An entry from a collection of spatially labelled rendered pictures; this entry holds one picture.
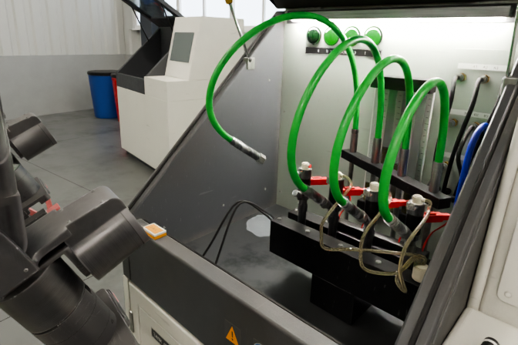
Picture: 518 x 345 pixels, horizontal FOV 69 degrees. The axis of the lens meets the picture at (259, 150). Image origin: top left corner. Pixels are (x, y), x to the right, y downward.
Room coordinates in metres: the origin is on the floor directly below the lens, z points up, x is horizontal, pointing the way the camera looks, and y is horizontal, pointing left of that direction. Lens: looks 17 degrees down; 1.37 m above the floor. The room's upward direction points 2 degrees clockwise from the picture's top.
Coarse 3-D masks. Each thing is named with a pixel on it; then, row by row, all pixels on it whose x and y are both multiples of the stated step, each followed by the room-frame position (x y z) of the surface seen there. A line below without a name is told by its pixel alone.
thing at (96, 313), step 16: (80, 304) 0.28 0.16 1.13; (96, 304) 0.30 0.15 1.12; (112, 304) 0.34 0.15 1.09; (64, 320) 0.27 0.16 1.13; (80, 320) 0.28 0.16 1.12; (96, 320) 0.29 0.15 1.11; (112, 320) 0.31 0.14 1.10; (48, 336) 0.27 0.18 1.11; (64, 336) 0.27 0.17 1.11; (80, 336) 0.28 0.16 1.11; (96, 336) 0.29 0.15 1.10; (112, 336) 0.30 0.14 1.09; (128, 336) 0.29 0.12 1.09
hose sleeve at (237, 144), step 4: (232, 136) 0.78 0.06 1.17; (232, 140) 0.77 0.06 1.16; (236, 140) 0.77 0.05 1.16; (232, 144) 0.77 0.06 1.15; (236, 144) 0.77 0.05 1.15; (240, 144) 0.78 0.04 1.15; (244, 144) 0.78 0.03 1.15; (236, 148) 0.78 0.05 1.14; (240, 148) 0.78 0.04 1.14; (244, 148) 0.78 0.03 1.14; (248, 148) 0.79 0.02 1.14; (244, 152) 0.79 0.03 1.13; (248, 152) 0.78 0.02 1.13; (252, 152) 0.79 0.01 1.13; (256, 152) 0.79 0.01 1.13; (252, 156) 0.79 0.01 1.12; (256, 156) 0.79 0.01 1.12; (260, 156) 0.80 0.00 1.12
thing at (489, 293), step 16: (512, 144) 0.54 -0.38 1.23; (512, 160) 0.54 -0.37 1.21; (512, 176) 0.53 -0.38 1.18; (512, 192) 0.53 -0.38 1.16; (496, 208) 0.52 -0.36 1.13; (512, 208) 0.52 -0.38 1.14; (496, 224) 0.52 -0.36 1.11; (512, 224) 0.51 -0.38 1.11; (496, 240) 0.51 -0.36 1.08; (512, 240) 0.50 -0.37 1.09; (480, 256) 0.52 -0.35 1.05; (496, 256) 0.50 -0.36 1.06; (512, 256) 0.49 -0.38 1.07; (480, 272) 0.51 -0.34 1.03; (496, 272) 0.50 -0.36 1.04; (512, 272) 0.48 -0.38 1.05; (480, 288) 0.50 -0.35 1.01; (496, 288) 0.49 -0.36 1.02; (512, 288) 0.47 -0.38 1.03; (480, 304) 0.50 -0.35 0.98; (496, 304) 0.48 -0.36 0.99; (512, 304) 0.47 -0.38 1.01; (512, 320) 0.46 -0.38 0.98
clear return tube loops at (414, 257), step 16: (320, 224) 0.61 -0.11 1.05; (368, 224) 0.57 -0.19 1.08; (320, 240) 0.60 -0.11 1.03; (400, 256) 0.50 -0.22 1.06; (416, 256) 0.56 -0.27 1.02; (368, 272) 0.54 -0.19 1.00; (384, 272) 0.54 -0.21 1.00; (400, 272) 0.50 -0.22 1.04; (416, 272) 0.55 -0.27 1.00; (400, 288) 0.51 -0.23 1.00
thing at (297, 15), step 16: (288, 16) 0.82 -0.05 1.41; (304, 16) 0.84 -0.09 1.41; (320, 16) 0.85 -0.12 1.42; (256, 32) 0.79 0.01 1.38; (336, 32) 0.88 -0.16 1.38; (224, 64) 0.76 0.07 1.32; (352, 64) 0.90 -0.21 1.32; (208, 96) 0.75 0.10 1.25; (208, 112) 0.75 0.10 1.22; (352, 128) 0.91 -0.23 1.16
